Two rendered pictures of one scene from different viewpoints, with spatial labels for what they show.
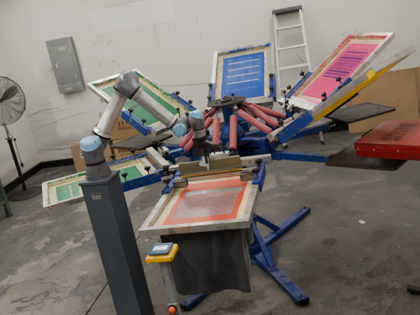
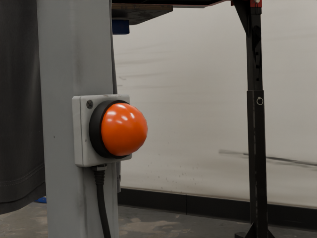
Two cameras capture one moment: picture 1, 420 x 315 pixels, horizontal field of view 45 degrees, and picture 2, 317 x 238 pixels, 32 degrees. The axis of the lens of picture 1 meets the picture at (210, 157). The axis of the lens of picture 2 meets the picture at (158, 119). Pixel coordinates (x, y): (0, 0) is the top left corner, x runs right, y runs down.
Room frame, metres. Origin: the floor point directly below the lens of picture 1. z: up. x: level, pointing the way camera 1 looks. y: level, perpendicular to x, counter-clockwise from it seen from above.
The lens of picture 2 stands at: (1.99, 0.68, 0.68)
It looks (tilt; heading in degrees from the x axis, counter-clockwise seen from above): 3 degrees down; 294
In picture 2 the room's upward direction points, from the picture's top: 2 degrees counter-clockwise
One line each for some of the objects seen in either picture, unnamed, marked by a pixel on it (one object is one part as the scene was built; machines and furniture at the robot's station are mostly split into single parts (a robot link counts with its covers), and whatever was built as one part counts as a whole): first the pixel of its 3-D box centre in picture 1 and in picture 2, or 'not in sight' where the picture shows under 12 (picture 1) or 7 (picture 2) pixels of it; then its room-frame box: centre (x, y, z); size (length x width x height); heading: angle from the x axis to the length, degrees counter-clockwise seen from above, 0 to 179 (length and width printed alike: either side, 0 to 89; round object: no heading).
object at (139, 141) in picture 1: (175, 146); not in sight; (4.23, 0.28, 0.91); 1.34 x 0.40 x 0.08; 46
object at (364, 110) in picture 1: (311, 129); not in sight; (3.94, -0.85, 0.91); 1.34 x 0.40 x 0.08; 106
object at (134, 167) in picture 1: (116, 164); not in sight; (3.51, 0.67, 1.05); 1.08 x 0.61 x 0.23; 106
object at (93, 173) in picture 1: (97, 168); not in sight; (2.82, 0.65, 1.25); 0.15 x 0.15 x 0.10
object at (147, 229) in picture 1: (207, 198); not in sight; (2.74, 0.06, 0.97); 0.79 x 0.58 x 0.04; 166
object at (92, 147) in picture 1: (92, 149); not in sight; (2.83, 0.65, 1.37); 0.13 x 0.12 x 0.14; 178
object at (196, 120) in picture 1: (196, 120); not in sight; (2.93, 0.03, 1.39); 0.09 x 0.08 x 0.11; 88
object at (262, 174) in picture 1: (259, 177); not in sight; (2.90, -0.27, 0.98); 0.30 x 0.05 x 0.07; 166
